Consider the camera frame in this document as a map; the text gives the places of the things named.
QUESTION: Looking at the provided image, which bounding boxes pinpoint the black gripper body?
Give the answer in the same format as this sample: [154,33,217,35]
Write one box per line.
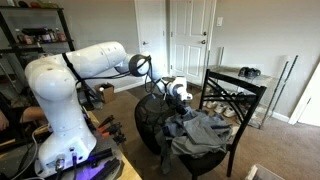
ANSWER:
[172,95,193,116]

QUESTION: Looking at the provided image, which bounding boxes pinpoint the black mesh laundry basket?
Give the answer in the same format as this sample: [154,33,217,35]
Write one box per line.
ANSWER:
[134,93,183,156]

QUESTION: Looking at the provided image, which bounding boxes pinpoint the blue denim jeans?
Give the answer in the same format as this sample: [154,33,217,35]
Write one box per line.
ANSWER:
[171,116,233,159]

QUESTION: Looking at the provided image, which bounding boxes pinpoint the white sneaker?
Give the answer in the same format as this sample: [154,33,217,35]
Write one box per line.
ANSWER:
[205,100,218,109]
[222,106,238,118]
[213,102,228,114]

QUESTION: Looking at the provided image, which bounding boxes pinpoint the dark blue garment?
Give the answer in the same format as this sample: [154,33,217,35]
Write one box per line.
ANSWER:
[196,111,233,129]

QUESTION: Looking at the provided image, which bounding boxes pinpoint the black metal chair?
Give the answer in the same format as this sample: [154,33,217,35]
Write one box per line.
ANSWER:
[178,68,268,179]

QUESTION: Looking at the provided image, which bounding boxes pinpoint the black shoe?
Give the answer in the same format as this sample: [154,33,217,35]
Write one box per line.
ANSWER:
[248,68,262,80]
[238,66,251,79]

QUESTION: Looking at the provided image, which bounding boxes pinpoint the small cardboard box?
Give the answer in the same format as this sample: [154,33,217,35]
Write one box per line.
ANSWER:
[94,82,116,104]

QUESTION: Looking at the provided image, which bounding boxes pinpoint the white panel door with deadbolt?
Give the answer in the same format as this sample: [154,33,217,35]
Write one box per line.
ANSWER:
[169,0,214,86]

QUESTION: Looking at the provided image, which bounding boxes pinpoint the black metal bar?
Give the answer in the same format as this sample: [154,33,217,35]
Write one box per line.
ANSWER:
[78,148,114,168]
[89,157,122,180]

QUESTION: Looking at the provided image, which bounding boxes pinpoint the clear plastic storage bin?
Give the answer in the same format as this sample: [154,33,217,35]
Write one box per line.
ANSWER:
[244,163,286,180]

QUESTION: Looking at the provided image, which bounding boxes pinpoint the white leaning board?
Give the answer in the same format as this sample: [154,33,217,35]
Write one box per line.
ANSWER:
[288,61,320,128]

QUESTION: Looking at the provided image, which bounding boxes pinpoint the red bottle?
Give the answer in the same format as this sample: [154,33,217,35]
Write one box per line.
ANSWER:
[55,27,68,42]

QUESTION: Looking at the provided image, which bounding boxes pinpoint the black metal shelving unit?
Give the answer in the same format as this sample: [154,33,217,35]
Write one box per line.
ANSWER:
[0,4,102,111]

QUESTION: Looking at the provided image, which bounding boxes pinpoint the brown bottle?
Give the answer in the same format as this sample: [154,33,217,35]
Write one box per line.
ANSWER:
[49,29,58,43]

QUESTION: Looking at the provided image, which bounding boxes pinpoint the person's bare limb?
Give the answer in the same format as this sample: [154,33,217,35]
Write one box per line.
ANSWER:
[0,110,10,132]
[20,106,47,124]

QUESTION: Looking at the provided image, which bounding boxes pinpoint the dark bottle white label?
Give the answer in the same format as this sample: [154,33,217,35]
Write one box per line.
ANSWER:
[40,28,53,44]

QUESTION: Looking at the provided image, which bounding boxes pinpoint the green shelf item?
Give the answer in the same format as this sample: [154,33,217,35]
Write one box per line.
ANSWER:
[39,2,60,9]

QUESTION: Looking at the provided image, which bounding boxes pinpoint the jar with red label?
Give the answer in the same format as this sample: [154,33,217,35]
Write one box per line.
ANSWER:
[21,34,35,45]

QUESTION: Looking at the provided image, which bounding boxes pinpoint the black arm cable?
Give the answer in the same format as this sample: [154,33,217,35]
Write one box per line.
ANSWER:
[61,52,168,101]

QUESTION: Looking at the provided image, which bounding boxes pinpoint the black clamp orange handle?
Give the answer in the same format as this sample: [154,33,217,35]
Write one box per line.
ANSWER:
[112,133,128,145]
[100,122,123,138]
[97,114,116,129]

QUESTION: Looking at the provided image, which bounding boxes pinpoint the white door with lever handle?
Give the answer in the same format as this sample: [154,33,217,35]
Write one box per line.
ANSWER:
[134,0,169,84]

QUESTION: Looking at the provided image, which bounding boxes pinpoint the metal wire shoe rack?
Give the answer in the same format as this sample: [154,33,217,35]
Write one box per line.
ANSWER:
[205,46,299,130]

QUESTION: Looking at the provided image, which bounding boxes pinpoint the white cable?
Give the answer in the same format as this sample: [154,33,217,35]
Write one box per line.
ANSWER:
[11,123,50,180]

